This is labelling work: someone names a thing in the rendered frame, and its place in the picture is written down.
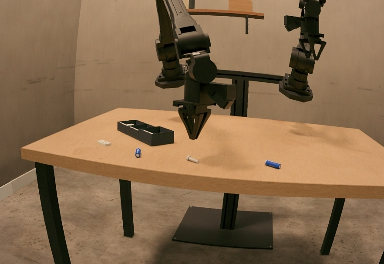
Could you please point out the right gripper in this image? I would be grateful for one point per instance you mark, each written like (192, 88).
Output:
(193, 115)

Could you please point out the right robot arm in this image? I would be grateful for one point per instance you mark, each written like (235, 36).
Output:
(172, 45)

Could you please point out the white domino with black pips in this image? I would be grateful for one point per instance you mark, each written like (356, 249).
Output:
(104, 143)

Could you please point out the blue aa battery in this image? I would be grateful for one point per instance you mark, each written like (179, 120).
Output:
(273, 164)
(138, 152)

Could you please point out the beige bolt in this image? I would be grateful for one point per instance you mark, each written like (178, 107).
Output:
(191, 159)

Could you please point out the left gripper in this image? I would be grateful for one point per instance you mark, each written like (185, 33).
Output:
(312, 38)

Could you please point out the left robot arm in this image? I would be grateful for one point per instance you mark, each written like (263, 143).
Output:
(297, 81)

